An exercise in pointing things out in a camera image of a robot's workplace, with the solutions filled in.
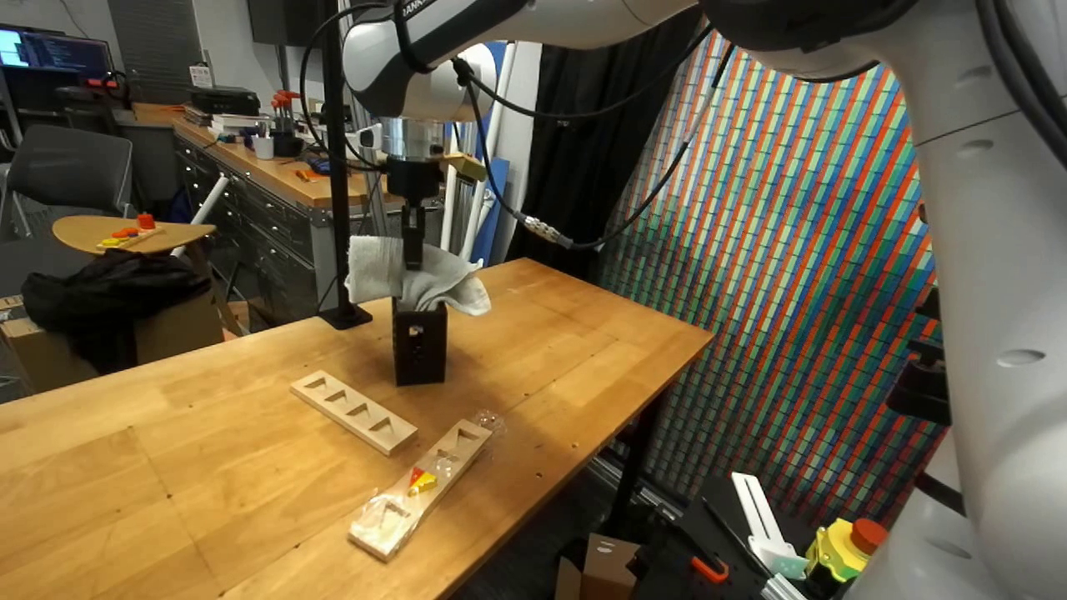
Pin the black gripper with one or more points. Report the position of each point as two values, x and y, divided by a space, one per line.
414 180

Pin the white towel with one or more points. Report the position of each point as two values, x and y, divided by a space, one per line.
379 272

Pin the black box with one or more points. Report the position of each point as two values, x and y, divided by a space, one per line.
421 350

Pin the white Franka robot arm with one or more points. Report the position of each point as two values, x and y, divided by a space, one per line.
1002 278

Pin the large cardboard box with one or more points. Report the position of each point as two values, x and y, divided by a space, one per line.
185 321

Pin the open cardboard box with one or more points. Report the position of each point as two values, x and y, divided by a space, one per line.
605 569

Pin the wooden top workbench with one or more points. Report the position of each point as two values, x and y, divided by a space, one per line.
256 222

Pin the black cup with red flowers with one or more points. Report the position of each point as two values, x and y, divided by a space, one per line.
288 138

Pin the plain wooden puzzle board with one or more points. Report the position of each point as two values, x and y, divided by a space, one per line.
356 411

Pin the black curtain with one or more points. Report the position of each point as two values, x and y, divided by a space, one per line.
578 143

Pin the black printer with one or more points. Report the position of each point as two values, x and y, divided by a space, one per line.
223 102

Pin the red yellow triangle piece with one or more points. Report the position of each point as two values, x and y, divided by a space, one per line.
421 480

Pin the plastic-wrapped wooden puzzle board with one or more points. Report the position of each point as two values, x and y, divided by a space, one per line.
421 487

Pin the red toy block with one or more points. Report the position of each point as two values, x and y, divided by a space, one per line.
145 222

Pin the round wooden stool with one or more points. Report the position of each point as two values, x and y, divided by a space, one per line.
134 234

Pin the yellow toy block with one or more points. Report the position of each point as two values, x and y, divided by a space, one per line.
117 239

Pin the black bag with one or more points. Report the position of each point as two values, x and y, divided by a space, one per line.
103 302

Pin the black table leg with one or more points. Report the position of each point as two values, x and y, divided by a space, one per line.
639 467

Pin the dark mesh office chair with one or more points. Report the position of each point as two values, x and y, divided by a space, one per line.
68 168

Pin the colourful striped curtain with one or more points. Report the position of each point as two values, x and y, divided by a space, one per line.
778 334

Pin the computer monitor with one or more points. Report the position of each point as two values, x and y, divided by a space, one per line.
45 51

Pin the yellow red emergency stop button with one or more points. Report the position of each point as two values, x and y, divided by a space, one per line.
851 550

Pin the yellow wrist camera mount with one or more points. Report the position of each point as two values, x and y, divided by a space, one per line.
468 164

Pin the black camera stand pole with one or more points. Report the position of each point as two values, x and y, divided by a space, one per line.
337 168

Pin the white plastic bracket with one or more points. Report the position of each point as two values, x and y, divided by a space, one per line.
763 520

